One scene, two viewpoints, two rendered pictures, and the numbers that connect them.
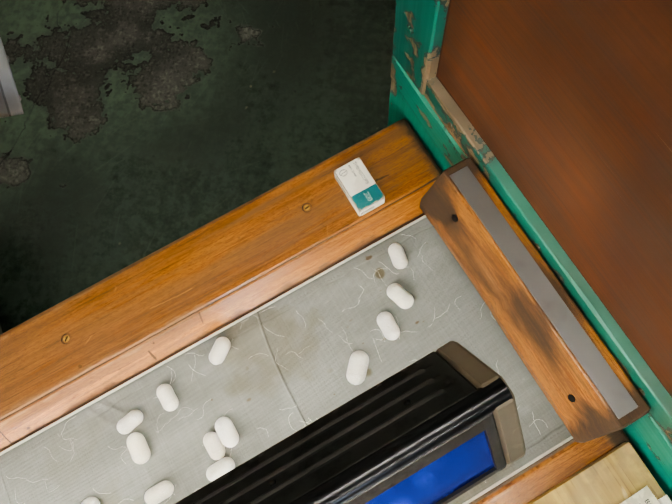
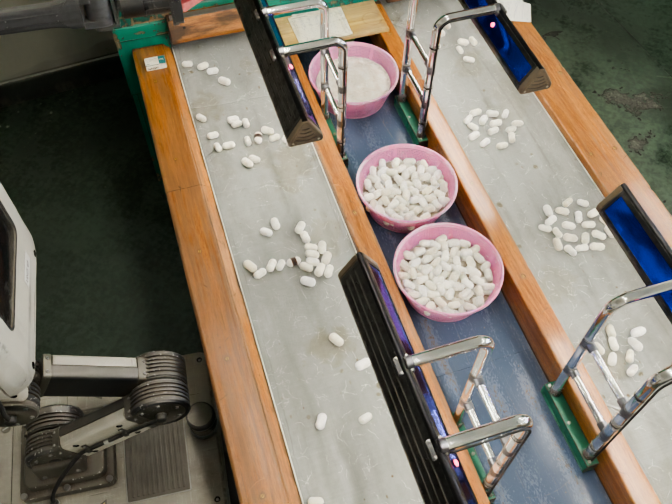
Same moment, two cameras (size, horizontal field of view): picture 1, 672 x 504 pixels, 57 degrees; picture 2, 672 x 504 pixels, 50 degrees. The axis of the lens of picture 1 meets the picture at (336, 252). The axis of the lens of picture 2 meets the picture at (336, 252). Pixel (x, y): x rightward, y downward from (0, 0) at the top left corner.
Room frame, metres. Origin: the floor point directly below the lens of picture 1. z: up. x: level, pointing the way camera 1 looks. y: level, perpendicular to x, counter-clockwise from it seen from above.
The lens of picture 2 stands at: (-0.31, 1.58, 2.21)
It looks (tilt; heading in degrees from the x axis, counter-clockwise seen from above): 56 degrees down; 272
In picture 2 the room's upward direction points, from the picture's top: 1 degrees clockwise
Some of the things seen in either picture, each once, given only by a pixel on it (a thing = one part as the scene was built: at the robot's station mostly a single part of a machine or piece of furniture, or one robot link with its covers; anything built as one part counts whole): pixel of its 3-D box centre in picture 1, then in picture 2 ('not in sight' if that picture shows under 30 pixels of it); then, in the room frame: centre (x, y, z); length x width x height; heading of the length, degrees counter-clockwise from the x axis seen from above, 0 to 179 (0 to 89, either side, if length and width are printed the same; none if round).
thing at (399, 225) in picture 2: not in sight; (405, 192); (-0.45, 0.36, 0.72); 0.27 x 0.27 x 0.10
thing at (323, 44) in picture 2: not in sight; (304, 92); (-0.17, 0.19, 0.90); 0.20 x 0.19 x 0.45; 111
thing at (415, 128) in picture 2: not in sight; (445, 62); (-0.54, 0.05, 0.90); 0.20 x 0.19 x 0.45; 111
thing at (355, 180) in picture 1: (359, 186); (155, 63); (0.29, -0.04, 0.77); 0.06 x 0.04 x 0.02; 21
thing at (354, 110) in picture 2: not in sight; (353, 83); (-0.29, -0.05, 0.72); 0.27 x 0.27 x 0.10
